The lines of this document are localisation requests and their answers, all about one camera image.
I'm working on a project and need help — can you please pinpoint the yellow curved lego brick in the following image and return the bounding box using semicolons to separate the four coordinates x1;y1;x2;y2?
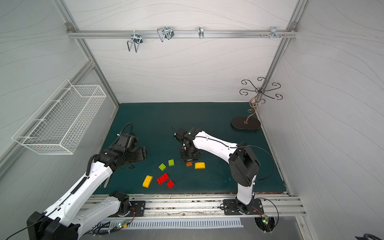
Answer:
195;162;206;170

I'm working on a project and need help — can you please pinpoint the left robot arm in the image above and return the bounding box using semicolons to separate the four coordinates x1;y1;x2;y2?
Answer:
27;130;147;240

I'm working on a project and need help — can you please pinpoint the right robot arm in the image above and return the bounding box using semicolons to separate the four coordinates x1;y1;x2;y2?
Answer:
174;128;273;215

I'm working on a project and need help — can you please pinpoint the green lego brick middle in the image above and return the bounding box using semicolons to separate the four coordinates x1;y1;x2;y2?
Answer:
168;159;175;167

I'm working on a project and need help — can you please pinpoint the green lego brick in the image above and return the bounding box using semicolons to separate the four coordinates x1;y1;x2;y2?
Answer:
168;159;175;167
159;163;166;171

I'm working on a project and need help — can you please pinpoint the green lego brick left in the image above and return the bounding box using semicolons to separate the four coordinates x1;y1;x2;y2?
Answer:
159;163;166;171

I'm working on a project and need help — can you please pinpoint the yellow lego brick left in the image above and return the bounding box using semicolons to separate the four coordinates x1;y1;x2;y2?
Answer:
142;175;153;189

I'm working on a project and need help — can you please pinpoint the red long lego brick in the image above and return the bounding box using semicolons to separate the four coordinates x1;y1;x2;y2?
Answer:
157;173;169;185

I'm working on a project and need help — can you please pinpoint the red small lego brick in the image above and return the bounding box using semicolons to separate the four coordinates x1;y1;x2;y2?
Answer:
167;180;175;189

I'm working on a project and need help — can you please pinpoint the black metal hook stand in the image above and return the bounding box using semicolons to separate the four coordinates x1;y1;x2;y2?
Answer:
231;79;283;131

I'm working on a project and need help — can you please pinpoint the left metal clip hook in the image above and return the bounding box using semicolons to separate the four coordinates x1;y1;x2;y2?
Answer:
127;33;143;53

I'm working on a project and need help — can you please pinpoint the metal clip hook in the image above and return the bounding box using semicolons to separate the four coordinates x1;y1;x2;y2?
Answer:
157;27;175;42
127;33;143;53
198;27;204;39
260;27;286;39

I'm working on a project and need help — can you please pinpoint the right metal clip hook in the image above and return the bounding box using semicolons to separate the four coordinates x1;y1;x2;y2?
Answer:
260;27;286;39

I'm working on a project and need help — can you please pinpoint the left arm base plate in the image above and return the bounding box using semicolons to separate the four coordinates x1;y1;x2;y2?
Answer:
117;201;146;217

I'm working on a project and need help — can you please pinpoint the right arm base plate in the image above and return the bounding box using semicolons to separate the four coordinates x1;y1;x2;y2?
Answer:
219;199;264;216

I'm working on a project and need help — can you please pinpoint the white wire basket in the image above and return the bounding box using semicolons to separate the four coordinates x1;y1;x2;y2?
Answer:
12;80;107;155

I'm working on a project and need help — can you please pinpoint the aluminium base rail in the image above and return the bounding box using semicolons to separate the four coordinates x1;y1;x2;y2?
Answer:
130;193;307;219

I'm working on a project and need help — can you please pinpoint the horizontal aluminium rail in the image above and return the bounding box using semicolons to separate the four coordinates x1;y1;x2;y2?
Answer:
67;29;299;40

